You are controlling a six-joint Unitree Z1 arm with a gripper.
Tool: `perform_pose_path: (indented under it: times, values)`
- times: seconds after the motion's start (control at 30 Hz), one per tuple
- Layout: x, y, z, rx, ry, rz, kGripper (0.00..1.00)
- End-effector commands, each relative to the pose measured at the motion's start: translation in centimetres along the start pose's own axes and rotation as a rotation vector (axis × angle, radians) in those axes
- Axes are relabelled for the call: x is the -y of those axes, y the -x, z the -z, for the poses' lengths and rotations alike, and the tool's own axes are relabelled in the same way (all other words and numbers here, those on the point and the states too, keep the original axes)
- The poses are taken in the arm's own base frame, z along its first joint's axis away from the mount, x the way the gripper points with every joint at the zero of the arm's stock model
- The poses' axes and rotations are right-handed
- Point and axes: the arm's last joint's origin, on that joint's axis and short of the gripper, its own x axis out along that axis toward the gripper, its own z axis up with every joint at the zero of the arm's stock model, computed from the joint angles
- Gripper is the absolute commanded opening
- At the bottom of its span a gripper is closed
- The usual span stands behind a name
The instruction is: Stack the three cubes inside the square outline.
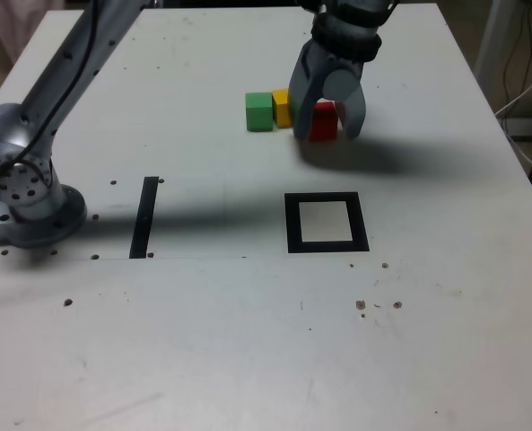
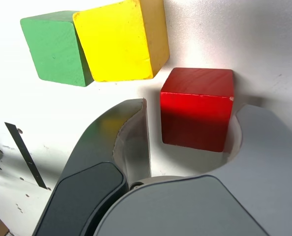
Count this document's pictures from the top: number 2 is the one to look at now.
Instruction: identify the green cube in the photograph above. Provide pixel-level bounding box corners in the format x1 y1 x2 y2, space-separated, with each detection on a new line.
20 10 95 88

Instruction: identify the yellow cube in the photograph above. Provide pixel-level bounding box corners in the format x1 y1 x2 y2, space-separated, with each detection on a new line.
72 0 170 83

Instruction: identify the black tape strip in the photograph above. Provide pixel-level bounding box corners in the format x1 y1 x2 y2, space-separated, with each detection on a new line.
4 122 48 190

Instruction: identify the red cube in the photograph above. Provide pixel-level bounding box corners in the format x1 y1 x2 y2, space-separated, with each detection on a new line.
160 67 235 153

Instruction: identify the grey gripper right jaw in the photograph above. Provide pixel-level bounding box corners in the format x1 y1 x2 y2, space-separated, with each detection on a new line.
94 104 292 236

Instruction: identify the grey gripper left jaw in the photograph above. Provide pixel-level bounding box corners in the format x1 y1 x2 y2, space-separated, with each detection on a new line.
33 98 152 236

